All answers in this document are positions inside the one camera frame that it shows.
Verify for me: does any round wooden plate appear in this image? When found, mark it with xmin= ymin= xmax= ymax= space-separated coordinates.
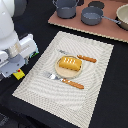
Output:
xmin=55 ymin=55 xmax=82 ymax=78

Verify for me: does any fork with orange handle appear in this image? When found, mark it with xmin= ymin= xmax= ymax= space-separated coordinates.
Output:
xmin=43 ymin=71 xmax=84 ymax=89

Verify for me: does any pink serving board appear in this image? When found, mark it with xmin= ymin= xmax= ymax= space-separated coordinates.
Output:
xmin=48 ymin=0 xmax=128 ymax=42

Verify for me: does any woven beige placemat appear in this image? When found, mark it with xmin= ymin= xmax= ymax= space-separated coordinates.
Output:
xmin=13 ymin=31 xmax=113 ymax=128

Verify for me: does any orange bread loaf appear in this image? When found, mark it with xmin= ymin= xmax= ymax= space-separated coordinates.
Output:
xmin=59 ymin=56 xmax=82 ymax=71

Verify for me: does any cream frying pan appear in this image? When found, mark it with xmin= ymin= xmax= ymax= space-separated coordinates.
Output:
xmin=116 ymin=4 xmax=128 ymax=30

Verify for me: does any light blue milk carton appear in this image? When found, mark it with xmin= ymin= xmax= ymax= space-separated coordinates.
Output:
xmin=29 ymin=47 xmax=39 ymax=58

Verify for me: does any yellow butter box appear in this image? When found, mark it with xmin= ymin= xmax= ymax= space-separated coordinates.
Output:
xmin=14 ymin=69 xmax=25 ymax=80

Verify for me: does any grey saucepan with handle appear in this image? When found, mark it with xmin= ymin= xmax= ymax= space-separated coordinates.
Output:
xmin=80 ymin=6 xmax=122 ymax=27

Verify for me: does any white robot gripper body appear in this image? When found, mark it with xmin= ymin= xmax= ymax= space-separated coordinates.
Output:
xmin=0 ymin=34 xmax=37 ymax=77

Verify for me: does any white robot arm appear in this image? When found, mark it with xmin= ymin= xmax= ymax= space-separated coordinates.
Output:
xmin=0 ymin=0 xmax=37 ymax=79

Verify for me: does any knife with orange handle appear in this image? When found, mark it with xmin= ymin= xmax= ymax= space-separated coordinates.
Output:
xmin=57 ymin=49 xmax=97 ymax=63

